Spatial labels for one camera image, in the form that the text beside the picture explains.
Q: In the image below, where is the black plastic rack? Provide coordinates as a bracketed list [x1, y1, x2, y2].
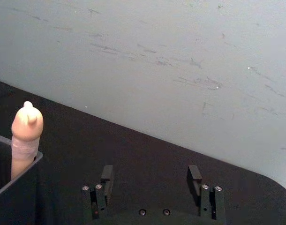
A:
[0, 132, 44, 225]

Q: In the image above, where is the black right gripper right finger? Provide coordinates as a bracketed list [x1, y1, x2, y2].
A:
[187, 165, 226, 221]

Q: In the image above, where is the pale peach taped tool part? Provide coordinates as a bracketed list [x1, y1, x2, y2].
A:
[10, 101, 44, 181]

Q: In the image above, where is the black table cloth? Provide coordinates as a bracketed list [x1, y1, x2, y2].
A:
[0, 78, 286, 225]

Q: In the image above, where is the plain pale wall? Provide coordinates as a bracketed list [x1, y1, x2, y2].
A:
[0, 0, 286, 195]

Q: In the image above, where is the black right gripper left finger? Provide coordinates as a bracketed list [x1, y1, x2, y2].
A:
[81, 165, 114, 221]

